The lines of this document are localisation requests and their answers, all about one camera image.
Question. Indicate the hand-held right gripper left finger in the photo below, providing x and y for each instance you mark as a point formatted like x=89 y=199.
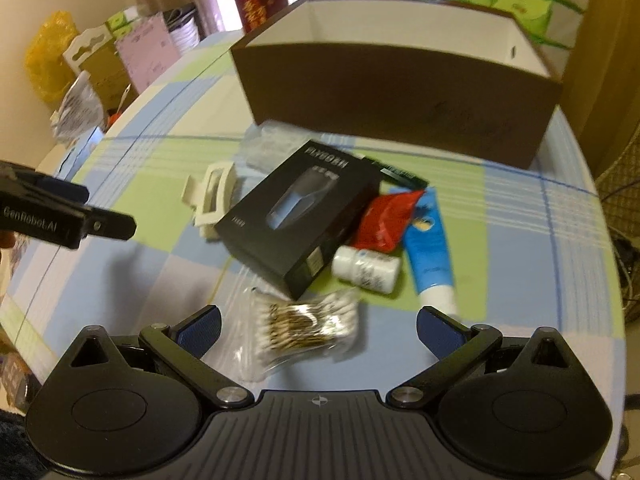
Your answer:
x=200 y=331

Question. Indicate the wicker basket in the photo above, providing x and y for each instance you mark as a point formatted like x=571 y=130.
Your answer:
x=620 y=175

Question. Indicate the bag of cotton swabs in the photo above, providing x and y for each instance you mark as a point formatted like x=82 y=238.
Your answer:
x=305 y=325

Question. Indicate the brown cardboard box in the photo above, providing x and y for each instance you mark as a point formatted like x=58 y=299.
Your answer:
x=400 y=95

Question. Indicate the white pill bottle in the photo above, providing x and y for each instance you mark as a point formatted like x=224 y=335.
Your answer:
x=367 y=267

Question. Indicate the blue and white tube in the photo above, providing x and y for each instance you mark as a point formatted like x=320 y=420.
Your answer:
x=430 y=255

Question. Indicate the red gift box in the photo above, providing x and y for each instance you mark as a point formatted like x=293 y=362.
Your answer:
x=265 y=2

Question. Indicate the thin black packet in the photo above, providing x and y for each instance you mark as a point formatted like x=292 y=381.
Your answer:
x=400 y=172

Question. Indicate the red sachet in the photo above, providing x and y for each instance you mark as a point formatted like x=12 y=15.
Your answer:
x=385 y=220

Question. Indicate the black product box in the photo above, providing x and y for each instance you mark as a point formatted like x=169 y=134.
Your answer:
x=300 y=210

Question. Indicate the dark bag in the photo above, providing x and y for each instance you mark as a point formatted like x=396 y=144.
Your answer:
x=182 y=25

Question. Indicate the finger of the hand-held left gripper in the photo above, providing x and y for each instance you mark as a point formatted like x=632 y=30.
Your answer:
x=55 y=189
x=112 y=226

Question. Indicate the checked cloth desktop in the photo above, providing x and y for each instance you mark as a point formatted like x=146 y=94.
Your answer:
x=150 y=270

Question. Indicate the small green tissue box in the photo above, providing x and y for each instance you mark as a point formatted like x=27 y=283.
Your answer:
x=125 y=20

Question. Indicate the yellow plastic bag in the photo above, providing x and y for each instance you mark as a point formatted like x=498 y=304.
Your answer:
x=47 y=60

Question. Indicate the crumpled clear plastic wrap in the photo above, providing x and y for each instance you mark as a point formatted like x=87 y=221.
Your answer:
x=80 y=110

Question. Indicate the tan curtain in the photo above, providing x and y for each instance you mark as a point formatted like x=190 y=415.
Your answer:
x=607 y=60

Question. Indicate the clear plastic bag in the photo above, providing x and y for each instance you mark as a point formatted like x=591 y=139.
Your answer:
x=267 y=147

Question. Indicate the white hair clip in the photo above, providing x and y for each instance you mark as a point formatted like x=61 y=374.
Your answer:
x=212 y=200

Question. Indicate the pink box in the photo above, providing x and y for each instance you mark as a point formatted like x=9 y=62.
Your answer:
x=147 y=55

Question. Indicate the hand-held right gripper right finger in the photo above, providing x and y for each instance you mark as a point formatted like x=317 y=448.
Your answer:
x=442 y=332

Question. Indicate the tan box with white hanger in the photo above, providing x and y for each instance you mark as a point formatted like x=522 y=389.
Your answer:
x=102 y=72

